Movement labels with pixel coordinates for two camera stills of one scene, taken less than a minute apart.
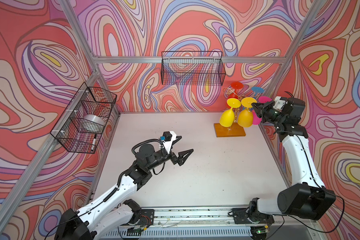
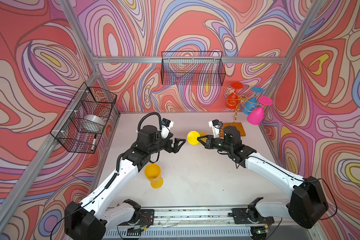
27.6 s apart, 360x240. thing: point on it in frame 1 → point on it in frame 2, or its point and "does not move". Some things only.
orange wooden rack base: (234, 130) does not move
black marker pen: (94, 140) does not move
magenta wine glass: (256, 120) does not move
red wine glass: (235, 85) does not move
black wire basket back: (194, 68) does not move
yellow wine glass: (227, 117) → (192, 137)
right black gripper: (262, 107) → (209, 140)
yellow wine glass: (245, 116) → (152, 172)
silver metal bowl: (92, 123) does not move
